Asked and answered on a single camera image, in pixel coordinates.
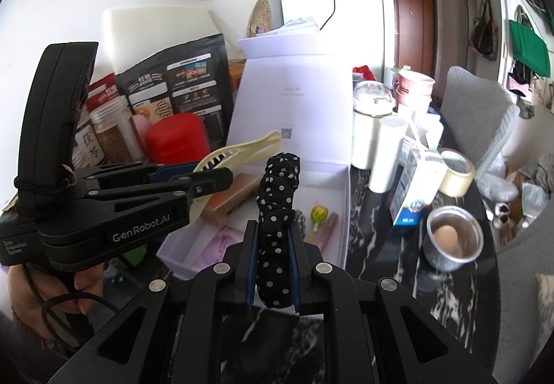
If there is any black food bag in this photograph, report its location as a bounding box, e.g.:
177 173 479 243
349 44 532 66
116 34 236 151

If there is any red snack bag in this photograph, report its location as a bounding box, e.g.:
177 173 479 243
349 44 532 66
86 73 127 109

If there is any metal bowl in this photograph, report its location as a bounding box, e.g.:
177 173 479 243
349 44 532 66
423 207 484 272

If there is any gold box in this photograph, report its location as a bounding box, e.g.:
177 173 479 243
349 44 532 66
203 172 261 228

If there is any jar with white label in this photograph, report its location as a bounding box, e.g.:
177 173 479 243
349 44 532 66
71 116 105 169

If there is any dark handbag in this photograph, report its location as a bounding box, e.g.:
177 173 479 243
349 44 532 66
470 0 501 62

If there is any black polka dot scrunchie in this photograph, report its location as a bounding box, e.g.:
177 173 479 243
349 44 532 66
255 153 302 309

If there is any red container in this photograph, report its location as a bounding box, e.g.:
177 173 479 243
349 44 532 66
145 113 207 166

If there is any pink lipstick tube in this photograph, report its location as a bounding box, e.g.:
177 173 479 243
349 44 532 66
314 213 339 252

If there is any large green tote bag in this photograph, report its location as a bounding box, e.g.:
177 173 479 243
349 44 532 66
508 18 551 79

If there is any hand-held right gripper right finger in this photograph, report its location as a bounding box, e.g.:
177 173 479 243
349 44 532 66
289 222 498 384

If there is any yellow lollipop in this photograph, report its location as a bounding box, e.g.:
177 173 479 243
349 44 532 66
309 204 328 234

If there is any brown egg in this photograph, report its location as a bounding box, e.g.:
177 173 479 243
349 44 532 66
433 225 458 252

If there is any brown door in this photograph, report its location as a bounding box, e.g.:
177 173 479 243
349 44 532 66
383 0 436 79

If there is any beige tape roll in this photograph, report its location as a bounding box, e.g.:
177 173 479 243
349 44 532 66
437 148 476 198

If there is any grey leaf pattern chair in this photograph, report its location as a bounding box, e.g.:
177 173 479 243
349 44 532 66
439 66 519 178

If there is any woven straw fan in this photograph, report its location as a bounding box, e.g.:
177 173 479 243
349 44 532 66
247 0 273 39

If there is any clear plastic bag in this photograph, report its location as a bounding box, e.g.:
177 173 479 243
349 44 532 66
476 150 521 204

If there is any white fridge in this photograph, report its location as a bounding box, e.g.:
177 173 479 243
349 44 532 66
279 0 395 79

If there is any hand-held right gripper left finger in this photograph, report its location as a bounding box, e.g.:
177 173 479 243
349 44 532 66
47 220 259 384

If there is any gingham scrunchie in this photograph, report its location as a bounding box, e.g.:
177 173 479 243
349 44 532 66
292 211 311 238

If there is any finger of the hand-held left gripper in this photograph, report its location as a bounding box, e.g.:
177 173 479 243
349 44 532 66
80 163 209 191
78 168 235 219

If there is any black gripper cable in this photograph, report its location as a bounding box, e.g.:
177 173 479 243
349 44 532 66
25 263 131 351

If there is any purple palette box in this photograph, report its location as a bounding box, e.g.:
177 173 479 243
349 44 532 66
203 226 246 269

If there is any person's left forearm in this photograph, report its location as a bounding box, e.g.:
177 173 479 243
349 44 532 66
0 310 81 373

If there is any clear jar with rust label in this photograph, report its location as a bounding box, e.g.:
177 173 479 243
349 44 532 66
91 99 143 165

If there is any cream hair claw clip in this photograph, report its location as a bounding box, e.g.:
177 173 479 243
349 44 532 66
179 130 283 231

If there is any black power cord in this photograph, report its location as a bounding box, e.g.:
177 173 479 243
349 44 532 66
318 0 343 33

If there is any lavender gift box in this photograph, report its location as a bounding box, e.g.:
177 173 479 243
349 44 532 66
157 36 353 281

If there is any blue white milk carton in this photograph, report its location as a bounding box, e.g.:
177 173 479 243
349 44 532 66
390 148 446 227

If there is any person's left hand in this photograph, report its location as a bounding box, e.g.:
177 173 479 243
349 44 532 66
9 266 105 338

